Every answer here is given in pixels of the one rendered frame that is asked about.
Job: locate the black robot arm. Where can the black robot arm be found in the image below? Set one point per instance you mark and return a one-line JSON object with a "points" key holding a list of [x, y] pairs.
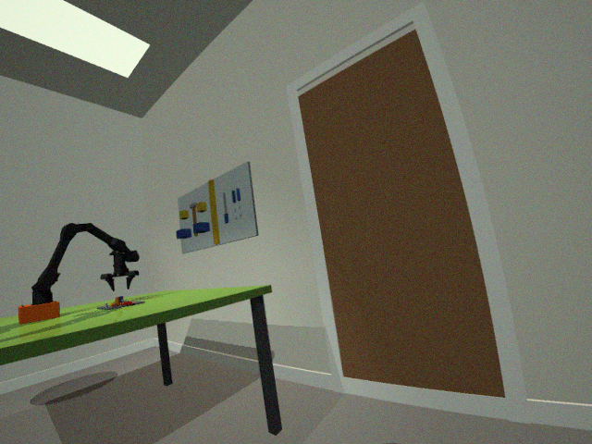
{"points": [[41, 292]]}

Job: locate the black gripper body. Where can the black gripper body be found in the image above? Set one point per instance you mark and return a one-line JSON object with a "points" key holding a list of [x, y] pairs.
{"points": [[119, 268]]}

